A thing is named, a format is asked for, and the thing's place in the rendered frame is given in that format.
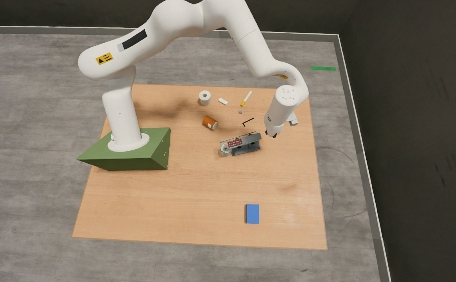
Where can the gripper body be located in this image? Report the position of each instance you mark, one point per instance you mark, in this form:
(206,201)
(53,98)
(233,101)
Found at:
(271,128)

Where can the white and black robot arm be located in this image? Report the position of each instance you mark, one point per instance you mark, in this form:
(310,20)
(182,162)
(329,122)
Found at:
(115,61)

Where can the orange-brown cylinder with grey end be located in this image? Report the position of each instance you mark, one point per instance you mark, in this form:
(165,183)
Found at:
(211,123)

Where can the blue rectangular block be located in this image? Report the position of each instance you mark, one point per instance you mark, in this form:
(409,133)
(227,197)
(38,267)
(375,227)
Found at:
(252,213)

